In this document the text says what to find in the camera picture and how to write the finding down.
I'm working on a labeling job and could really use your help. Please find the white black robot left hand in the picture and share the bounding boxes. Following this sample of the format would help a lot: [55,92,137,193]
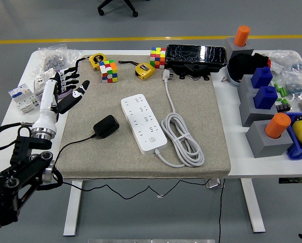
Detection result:
[32,66,91,132]

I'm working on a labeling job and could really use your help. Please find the black plug adapter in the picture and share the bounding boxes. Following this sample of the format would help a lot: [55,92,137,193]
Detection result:
[93,115,120,139]

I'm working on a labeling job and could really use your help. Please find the white power strip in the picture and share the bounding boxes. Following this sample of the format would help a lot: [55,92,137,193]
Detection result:
[120,93,168,155]

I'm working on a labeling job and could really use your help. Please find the thin black plug cord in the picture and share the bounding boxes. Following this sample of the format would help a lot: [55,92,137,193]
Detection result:
[52,133,209,200]

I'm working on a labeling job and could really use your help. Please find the white blue circuit breaker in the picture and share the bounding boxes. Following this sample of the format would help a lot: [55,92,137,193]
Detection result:
[8,83,41,114]

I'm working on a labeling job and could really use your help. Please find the clear bag of metal nuts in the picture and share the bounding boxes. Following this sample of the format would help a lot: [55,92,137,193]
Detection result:
[30,44,82,76]

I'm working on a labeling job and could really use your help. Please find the white table leg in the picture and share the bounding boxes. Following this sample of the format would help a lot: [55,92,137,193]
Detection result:
[240,178,266,233]
[63,180,83,237]

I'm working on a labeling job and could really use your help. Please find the yellow tape measure round label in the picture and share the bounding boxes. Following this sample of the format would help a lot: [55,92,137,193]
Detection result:
[74,53,108,75]

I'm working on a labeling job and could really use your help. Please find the colourful puzzle cube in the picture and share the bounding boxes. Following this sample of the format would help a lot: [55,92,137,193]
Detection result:
[99,59,119,84]
[150,47,166,69]

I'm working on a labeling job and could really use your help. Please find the blue storage bin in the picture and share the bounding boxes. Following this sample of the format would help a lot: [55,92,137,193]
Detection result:
[283,112,302,160]

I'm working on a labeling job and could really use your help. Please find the yellow tape measure black window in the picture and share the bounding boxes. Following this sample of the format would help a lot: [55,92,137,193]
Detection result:
[118,60,156,81]

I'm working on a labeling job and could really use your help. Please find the grey block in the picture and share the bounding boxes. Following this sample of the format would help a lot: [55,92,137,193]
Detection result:
[223,36,255,64]
[237,74,257,98]
[238,92,283,127]
[245,120,294,159]

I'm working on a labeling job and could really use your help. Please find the orange cylinder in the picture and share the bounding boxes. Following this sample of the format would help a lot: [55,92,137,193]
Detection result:
[264,112,292,139]
[234,25,251,48]

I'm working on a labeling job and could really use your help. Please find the black office chair base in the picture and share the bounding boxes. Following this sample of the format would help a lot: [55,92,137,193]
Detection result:
[97,0,139,18]

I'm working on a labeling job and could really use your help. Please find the small black components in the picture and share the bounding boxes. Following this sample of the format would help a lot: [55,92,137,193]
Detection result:
[276,99,291,113]

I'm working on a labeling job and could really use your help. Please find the grey-brown mat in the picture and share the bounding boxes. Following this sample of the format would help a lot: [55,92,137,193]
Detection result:
[56,54,232,179]

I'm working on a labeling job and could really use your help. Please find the blue block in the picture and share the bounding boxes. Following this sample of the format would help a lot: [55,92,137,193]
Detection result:
[252,86,279,110]
[250,66,273,89]

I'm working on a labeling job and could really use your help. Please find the black glossy device box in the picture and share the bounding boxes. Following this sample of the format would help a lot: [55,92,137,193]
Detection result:
[165,44,228,82]

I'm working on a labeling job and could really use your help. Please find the black cloth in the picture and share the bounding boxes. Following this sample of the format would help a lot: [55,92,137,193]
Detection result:
[228,52,270,82]

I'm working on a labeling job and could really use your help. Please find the purple tape ring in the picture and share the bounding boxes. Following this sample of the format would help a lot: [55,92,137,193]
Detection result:
[36,86,74,103]

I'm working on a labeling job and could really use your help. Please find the white wall socket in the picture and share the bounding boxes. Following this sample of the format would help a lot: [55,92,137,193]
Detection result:
[33,68,56,96]

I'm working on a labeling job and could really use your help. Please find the black hanging cable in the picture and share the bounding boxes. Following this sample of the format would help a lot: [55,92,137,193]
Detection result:
[218,179,224,243]

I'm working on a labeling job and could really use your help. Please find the metal bracket under table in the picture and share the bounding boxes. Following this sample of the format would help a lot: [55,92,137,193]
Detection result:
[205,179,225,189]

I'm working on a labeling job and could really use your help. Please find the white power strip cord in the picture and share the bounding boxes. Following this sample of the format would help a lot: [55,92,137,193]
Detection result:
[153,69,205,168]

